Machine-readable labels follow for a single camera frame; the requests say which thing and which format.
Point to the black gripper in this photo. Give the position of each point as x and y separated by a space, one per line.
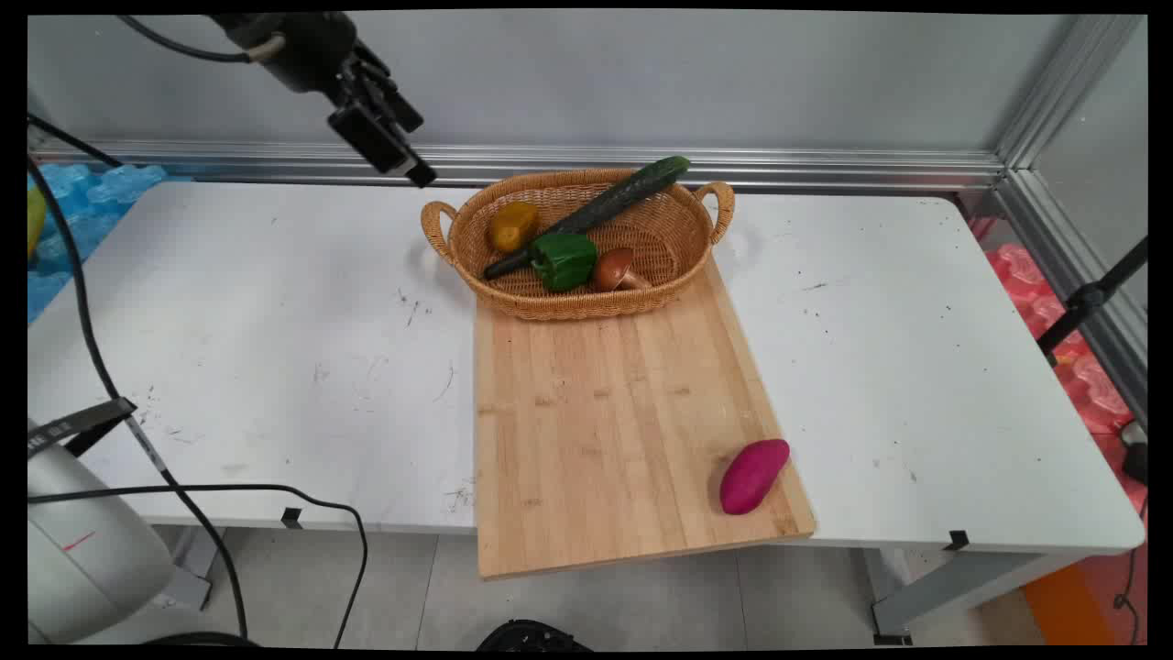
302 50

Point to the dark green cucumber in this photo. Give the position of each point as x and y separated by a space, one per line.
605 203

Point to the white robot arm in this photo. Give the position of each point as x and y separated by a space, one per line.
87 550

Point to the yellow bell pepper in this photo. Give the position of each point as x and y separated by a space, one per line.
511 226

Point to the green bell pepper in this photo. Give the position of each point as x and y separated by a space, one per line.
564 261

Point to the brown mushroom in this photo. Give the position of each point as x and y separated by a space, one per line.
612 270

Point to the woven wicker basket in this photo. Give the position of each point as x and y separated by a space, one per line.
641 234

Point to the blue foam mat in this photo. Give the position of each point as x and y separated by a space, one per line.
78 215

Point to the yellow-green object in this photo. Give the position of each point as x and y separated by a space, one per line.
35 225

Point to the wooden cutting board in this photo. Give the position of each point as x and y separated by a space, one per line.
605 431

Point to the black table edge clip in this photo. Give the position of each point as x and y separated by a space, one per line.
291 518
957 540

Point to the grey table leg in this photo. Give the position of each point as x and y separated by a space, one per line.
192 568
953 587

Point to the purple sweet potato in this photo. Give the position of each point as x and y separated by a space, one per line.
751 477

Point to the black round object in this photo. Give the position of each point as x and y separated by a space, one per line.
531 637

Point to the black tripod pole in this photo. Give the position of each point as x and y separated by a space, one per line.
1086 298

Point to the pink foam mat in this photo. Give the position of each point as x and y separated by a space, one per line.
1090 385

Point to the black small device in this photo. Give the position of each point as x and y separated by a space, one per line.
1136 458

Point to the aluminium frame rail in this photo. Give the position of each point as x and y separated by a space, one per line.
733 168
1072 266

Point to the aluminium frame post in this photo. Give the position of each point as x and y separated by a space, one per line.
1063 87

